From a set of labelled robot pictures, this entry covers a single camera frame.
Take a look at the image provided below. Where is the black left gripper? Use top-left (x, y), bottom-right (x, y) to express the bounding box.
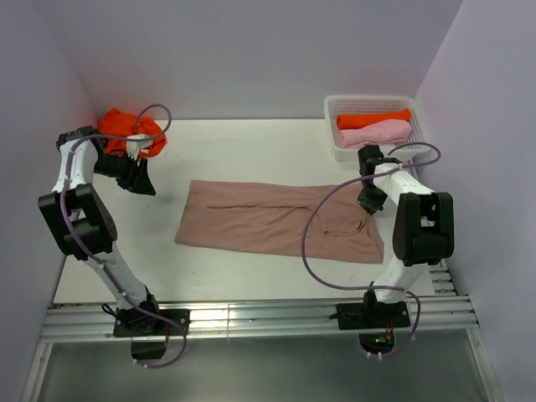
top-left (94, 151), bottom-right (157, 196)

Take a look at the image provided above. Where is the dusty pink t-shirt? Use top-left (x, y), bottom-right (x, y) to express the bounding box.
top-left (175, 180), bottom-right (384, 264)

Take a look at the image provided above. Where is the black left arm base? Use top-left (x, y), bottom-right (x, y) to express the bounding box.
top-left (101, 296), bottom-right (190, 363)

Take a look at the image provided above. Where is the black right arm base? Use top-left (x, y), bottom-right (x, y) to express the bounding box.
top-left (329, 301), bottom-right (411, 355)

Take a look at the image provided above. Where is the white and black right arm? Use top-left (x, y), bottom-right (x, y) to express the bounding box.
top-left (358, 145), bottom-right (455, 327)

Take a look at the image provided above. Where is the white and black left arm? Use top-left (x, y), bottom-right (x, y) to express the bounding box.
top-left (38, 126), bottom-right (163, 334)

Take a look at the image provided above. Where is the crumpled orange t-shirt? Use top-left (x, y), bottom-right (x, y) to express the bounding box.
top-left (98, 109), bottom-right (168, 158)

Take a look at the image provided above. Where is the rolled light pink t-shirt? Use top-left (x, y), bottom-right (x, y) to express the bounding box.
top-left (340, 120), bottom-right (412, 148)

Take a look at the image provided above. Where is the white perforated plastic basket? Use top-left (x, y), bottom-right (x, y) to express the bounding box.
top-left (324, 95), bottom-right (430, 162)

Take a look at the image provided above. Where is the rolled orange t-shirt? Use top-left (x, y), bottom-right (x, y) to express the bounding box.
top-left (336, 109), bottom-right (412, 130)

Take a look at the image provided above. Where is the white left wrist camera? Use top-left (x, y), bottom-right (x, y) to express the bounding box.
top-left (125, 134), bottom-right (153, 160)

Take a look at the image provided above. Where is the aluminium frame rail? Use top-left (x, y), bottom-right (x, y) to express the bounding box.
top-left (39, 296), bottom-right (479, 343)

